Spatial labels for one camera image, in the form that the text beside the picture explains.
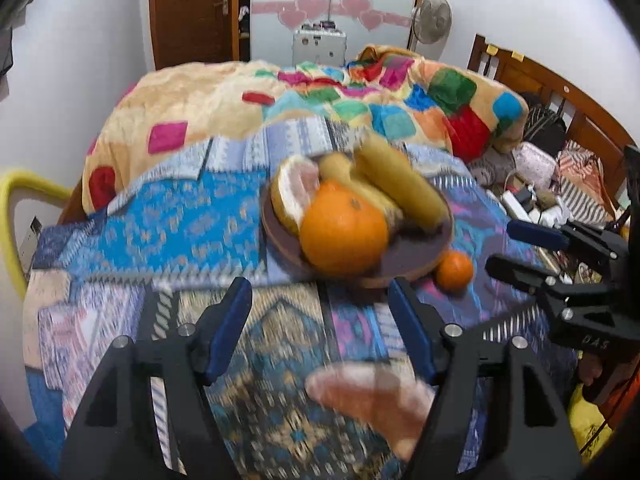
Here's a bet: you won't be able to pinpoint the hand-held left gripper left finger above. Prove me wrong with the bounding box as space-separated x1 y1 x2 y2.
60 276 253 480

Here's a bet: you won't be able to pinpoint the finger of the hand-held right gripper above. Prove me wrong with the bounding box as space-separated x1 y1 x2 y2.
485 254 606 311
506 220 626 266

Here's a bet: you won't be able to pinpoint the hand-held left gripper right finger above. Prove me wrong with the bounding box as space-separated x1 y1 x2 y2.
389 277 583 480

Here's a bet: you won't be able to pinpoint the small orange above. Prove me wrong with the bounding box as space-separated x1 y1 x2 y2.
434 250 475 292

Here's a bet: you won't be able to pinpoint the brown round plate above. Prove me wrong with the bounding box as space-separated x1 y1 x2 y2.
260 180 456 290

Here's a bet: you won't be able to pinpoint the large orange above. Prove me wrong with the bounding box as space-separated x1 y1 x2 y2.
299 180 391 276

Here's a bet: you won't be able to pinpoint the yellow banana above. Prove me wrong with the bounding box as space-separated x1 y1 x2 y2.
319 152 403 223
355 132 448 226

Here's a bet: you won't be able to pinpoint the person's right hand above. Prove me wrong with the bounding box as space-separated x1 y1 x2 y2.
577 357 606 389

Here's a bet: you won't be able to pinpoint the white power strip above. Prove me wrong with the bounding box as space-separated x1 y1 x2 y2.
500 185 571 227

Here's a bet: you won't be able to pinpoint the striped bag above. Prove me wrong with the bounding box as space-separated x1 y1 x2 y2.
555 140 613 226

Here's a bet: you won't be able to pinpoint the light pink pouch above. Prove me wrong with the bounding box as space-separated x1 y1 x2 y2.
515 141 558 186

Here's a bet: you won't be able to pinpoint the grey cloth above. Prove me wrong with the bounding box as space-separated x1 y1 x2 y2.
470 152 516 186

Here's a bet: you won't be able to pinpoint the yellow plastic bag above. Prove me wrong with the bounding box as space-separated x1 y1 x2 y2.
567 385 617 461

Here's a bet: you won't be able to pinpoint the black bag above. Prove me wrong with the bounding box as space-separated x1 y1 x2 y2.
522 105 568 156

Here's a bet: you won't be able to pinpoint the blue patterned bedsheet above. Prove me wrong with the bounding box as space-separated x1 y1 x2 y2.
25 115 576 480

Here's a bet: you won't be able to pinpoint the wooden headboard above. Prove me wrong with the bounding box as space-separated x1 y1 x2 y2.
467 34 638 211

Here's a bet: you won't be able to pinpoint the colourful patchwork blanket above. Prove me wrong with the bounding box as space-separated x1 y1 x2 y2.
82 46 531 216

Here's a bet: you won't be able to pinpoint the standing fan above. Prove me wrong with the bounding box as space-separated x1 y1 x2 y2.
409 0 453 53

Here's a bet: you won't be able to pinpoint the white appliance box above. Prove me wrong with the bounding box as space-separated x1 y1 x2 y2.
291 27 348 67

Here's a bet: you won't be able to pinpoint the pink heart stickers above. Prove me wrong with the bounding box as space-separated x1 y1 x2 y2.
252 0 413 31

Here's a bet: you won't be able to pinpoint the brown wooden door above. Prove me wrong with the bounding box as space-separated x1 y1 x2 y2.
149 0 241 71

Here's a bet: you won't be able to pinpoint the dark hanging cloth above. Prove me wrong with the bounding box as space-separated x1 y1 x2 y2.
0 22 13 103

